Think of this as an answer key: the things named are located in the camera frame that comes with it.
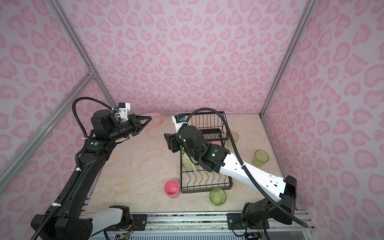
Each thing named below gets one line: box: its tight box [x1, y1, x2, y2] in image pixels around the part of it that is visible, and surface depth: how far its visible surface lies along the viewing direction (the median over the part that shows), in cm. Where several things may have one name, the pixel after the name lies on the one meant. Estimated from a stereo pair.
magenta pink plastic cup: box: [164, 179, 181, 199], surface depth 83 cm
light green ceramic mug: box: [182, 152, 197, 172], surface depth 85 cm
